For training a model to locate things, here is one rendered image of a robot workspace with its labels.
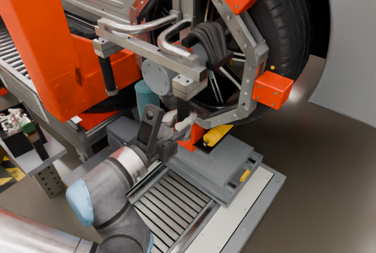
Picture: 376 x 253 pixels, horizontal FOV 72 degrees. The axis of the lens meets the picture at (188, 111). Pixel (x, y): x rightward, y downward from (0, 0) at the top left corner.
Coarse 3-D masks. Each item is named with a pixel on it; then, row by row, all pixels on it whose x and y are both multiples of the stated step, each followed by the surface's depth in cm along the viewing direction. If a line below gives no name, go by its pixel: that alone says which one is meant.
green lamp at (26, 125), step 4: (24, 120) 96; (28, 120) 96; (20, 124) 95; (24, 124) 95; (28, 124) 95; (32, 124) 96; (20, 128) 97; (24, 128) 94; (28, 128) 96; (32, 128) 97; (24, 132) 96; (28, 132) 96
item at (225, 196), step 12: (252, 156) 149; (180, 168) 141; (192, 168) 142; (240, 168) 142; (252, 168) 140; (192, 180) 138; (204, 180) 137; (240, 180) 136; (204, 192) 137; (216, 192) 129; (228, 192) 131; (228, 204) 130
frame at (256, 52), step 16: (144, 0) 89; (144, 16) 99; (224, 16) 72; (240, 16) 73; (144, 32) 104; (240, 32) 71; (256, 32) 73; (256, 48) 71; (256, 64) 73; (160, 96) 113; (176, 96) 114; (240, 96) 83; (192, 112) 106; (208, 112) 106; (224, 112) 93; (240, 112) 86; (208, 128) 102
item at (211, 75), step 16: (160, 0) 96; (208, 0) 85; (160, 16) 105; (208, 16) 89; (160, 32) 110; (224, 32) 87; (224, 64) 97; (208, 80) 123; (224, 80) 124; (240, 80) 96; (208, 96) 114; (224, 96) 105
